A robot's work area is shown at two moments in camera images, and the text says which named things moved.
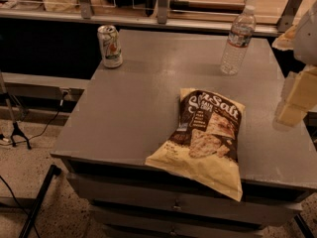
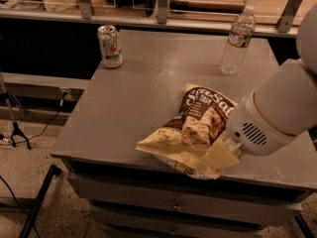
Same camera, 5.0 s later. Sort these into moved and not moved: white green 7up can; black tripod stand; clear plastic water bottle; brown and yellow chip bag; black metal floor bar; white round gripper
Moved: brown and yellow chip bag; white round gripper
Not moved: black tripod stand; white green 7up can; clear plastic water bottle; black metal floor bar
